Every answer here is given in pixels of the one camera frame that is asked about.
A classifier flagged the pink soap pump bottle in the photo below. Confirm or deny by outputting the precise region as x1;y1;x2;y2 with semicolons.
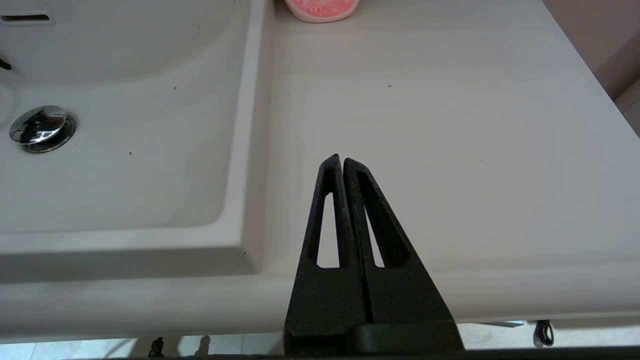
285;0;359;23

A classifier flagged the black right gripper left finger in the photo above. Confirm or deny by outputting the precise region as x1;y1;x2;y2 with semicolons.
283;153;374;353

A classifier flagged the white ceramic sink basin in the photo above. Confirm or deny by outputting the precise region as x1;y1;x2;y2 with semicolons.
0;0;275;282

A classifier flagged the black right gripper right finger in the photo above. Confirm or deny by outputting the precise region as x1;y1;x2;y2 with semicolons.
343;157;455;323

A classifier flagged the chrome drain stopper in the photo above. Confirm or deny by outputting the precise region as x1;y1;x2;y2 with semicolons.
9;105;77;154

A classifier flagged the black coiled cable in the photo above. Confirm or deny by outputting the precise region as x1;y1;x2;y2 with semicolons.
532;320;555;348

